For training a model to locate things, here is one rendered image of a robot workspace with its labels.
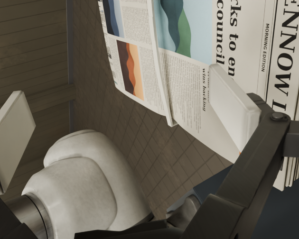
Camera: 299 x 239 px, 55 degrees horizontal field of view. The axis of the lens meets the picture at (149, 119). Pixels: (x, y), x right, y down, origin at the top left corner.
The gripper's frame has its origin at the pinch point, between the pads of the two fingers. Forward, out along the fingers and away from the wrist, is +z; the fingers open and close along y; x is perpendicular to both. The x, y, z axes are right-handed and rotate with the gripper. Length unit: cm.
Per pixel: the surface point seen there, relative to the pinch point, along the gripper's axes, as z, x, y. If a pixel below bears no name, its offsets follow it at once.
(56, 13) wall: 381, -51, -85
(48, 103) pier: 445, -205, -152
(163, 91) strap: 17.8, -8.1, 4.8
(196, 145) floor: 174, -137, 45
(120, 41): 29.0, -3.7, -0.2
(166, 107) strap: 18.0, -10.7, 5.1
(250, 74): 5.9, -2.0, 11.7
